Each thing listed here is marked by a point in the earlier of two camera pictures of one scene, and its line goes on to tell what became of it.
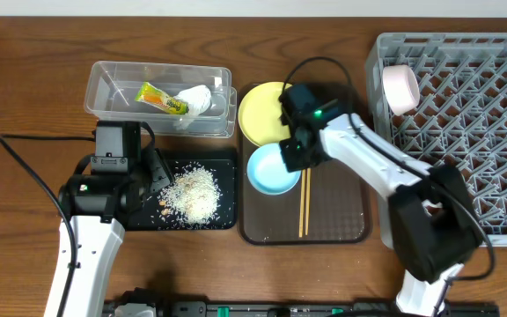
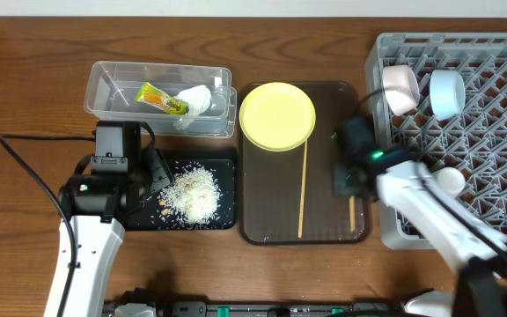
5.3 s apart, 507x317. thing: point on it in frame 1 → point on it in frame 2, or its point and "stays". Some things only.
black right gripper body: [292, 154] → [343, 181]
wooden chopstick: [302, 202] stays
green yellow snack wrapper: [150, 94] stays
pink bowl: [400, 87] stays
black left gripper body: [159, 169] stays
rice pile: [192, 197] stays
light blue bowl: [268, 171] → [447, 93]
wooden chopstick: [307, 199] → [352, 212]
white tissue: [199, 99] stays
